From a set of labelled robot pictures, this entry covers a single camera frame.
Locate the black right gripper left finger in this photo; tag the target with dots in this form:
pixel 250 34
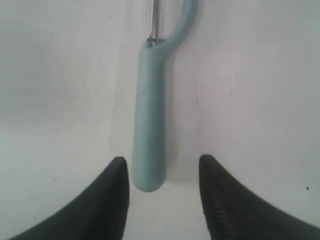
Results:
pixel 98 213

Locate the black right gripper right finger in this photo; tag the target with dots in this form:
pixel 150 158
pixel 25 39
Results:
pixel 233 212

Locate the teal handled vegetable peeler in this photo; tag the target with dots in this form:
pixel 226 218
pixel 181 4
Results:
pixel 149 135

